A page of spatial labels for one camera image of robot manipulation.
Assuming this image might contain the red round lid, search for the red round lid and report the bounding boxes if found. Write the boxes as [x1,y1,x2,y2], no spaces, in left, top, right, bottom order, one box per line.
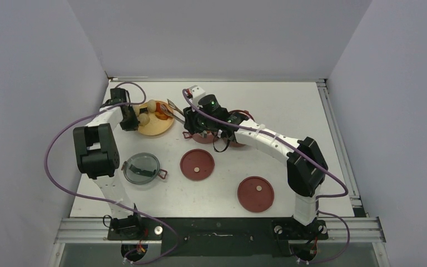
[180,149,215,181]
[237,176,275,213]

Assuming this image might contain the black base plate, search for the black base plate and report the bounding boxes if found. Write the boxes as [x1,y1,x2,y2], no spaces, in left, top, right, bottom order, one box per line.
[107,217,329,261]

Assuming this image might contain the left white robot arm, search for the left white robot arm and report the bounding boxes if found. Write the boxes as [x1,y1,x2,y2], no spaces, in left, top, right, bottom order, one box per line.
[73,87,143,239]

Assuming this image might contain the orange fried food pieces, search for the orange fried food pieces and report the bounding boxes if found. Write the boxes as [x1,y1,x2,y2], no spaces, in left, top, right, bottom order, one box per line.
[155,102,170,120]

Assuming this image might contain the metal tongs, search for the metal tongs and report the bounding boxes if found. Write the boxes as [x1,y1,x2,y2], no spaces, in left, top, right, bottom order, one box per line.
[160,99,185,124]

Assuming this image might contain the red steel bowl with handles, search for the red steel bowl with handles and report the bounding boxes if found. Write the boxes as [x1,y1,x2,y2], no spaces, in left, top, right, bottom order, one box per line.
[182,131,218,144]

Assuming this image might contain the white bun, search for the white bun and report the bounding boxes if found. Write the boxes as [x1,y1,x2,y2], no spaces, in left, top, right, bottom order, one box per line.
[137,113,150,126]
[146,100,157,113]

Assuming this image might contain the red steel bowl tall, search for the red steel bowl tall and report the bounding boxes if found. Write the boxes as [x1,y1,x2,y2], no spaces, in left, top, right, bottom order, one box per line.
[228,109,255,148]

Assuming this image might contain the grey transparent lid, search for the grey transparent lid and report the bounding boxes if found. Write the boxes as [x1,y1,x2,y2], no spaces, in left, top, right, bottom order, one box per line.
[121,152,168,185]

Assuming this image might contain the orange plastic plate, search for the orange plastic plate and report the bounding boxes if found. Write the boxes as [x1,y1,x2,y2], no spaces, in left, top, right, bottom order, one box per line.
[133,100,175,136]

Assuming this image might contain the aluminium frame rail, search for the aluminium frame rail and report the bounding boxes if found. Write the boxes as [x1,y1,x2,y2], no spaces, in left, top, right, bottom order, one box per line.
[69,81,384,266]

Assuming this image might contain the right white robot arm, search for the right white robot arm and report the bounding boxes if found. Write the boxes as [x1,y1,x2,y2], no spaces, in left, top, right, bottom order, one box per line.
[182,107,328,238]

